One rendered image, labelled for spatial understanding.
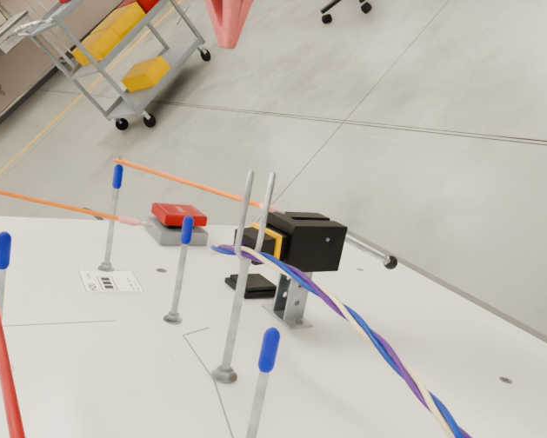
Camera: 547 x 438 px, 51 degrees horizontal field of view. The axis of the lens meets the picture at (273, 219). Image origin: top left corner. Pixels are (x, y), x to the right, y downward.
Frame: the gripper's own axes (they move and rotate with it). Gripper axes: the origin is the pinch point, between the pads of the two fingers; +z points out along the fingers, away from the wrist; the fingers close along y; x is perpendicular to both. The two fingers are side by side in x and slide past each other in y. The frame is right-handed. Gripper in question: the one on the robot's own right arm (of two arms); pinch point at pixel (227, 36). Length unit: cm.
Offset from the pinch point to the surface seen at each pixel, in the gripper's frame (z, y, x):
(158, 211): 19.6, 2.2, 18.4
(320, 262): 17.5, 6.4, -5.0
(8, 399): 9.7, -20.1, -22.2
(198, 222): 20.5, 5.7, 15.7
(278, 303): 22.1, 4.4, -2.1
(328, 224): 14.5, 7.3, -4.5
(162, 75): 44, 159, 374
